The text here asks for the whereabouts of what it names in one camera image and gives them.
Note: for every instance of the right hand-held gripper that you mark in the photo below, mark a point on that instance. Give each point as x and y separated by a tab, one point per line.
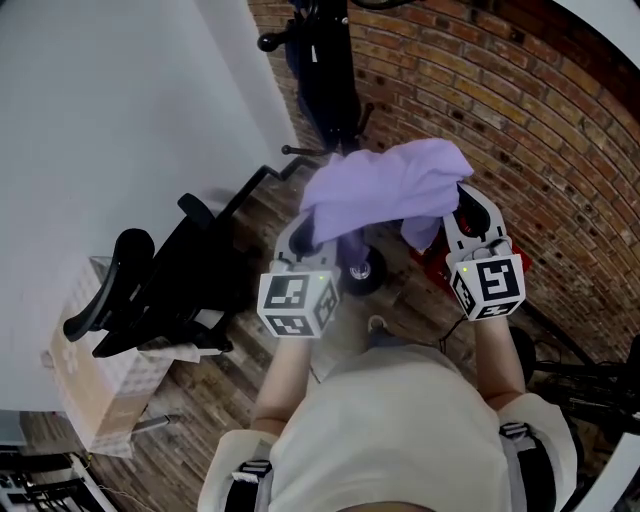
492	287

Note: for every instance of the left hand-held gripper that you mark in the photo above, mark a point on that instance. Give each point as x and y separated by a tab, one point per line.
295	305

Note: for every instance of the black coat stand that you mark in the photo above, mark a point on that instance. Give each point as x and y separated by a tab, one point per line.
367	272

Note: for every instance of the purple clothes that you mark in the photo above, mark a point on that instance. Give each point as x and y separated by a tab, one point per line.
390	180

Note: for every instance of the person's left forearm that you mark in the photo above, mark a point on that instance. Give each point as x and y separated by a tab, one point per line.
285	385

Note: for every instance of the person's right forearm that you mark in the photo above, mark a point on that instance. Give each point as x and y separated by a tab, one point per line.
500	360

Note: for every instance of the person's shoe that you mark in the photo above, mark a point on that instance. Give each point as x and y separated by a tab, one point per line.
378	323

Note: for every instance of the person's jeans leg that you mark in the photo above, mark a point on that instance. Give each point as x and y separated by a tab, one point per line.
392	342

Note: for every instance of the black office chair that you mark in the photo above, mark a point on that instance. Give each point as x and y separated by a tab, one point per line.
165	280

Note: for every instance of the dark jacket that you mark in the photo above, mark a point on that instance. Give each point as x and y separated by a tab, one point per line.
322	75

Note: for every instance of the black floor fan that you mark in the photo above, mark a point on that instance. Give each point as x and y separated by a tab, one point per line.
590	390

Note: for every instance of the person's white shirt torso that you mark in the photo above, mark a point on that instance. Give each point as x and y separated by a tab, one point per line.
390	435

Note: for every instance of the grey desk foot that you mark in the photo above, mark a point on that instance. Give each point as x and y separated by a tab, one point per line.
157	423

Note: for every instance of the cardboard box with checked wrap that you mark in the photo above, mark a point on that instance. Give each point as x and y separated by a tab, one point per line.
95	380

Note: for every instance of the black metal rack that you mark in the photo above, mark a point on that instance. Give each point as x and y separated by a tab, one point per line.
35	485

